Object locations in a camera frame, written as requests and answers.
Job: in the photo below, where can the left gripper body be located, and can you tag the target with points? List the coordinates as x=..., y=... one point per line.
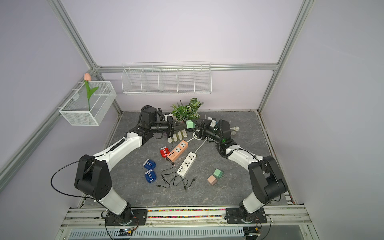
x=170, y=127

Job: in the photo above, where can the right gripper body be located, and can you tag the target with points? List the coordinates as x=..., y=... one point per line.
x=203, y=131

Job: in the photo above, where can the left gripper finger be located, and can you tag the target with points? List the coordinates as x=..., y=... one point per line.
x=179, y=124
x=176, y=130

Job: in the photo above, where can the green USB charger cube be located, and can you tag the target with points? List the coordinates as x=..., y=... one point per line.
x=190, y=124

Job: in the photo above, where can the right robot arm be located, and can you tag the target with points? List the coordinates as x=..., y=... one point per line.
x=267, y=179

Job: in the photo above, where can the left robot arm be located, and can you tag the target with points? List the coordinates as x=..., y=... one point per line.
x=93, y=176

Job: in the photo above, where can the blue electric shaver upper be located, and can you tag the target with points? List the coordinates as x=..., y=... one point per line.
x=149, y=164

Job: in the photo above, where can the blue electric shaver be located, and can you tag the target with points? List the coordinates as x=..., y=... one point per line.
x=149, y=164
x=150, y=176

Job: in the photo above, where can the blue electric shaver lower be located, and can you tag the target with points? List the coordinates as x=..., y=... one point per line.
x=150, y=176

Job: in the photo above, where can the white gardening glove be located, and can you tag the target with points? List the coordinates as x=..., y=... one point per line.
x=177, y=136

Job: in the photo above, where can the potted green plant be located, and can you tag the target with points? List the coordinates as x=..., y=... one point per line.
x=187, y=112

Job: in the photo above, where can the orange power strip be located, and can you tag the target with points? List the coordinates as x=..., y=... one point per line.
x=177, y=151

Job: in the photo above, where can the white power strip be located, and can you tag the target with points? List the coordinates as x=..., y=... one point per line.
x=186, y=165

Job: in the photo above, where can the green charger cube lower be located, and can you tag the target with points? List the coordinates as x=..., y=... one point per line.
x=218, y=173

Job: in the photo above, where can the pink charger cube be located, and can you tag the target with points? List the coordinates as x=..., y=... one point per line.
x=212, y=180

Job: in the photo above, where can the artificial pink tulip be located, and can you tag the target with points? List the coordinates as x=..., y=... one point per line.
x=90, y=91

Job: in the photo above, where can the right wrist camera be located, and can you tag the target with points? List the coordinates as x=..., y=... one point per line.
x=213, y=122

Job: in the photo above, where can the white wire wall shelf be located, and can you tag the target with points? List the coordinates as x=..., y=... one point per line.
x=167, y=78

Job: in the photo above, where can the black USB cable spare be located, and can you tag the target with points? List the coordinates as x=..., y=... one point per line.
x=173, y=180

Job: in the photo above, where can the white mesh wall basket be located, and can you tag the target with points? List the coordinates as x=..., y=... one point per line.
x=75, y=109

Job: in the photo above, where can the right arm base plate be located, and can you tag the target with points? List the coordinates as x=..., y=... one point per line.
x=240, y=216

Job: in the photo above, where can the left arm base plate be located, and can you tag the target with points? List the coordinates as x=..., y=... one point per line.
x=132, y=217

